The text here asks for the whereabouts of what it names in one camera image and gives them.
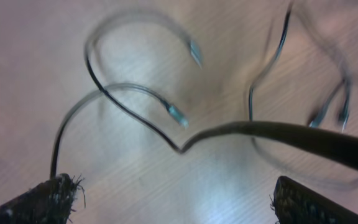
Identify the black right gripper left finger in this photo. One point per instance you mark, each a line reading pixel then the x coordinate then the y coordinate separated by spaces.
pixel 49 202

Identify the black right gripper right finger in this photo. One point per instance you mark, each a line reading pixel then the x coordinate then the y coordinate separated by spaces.
pixel 294 203

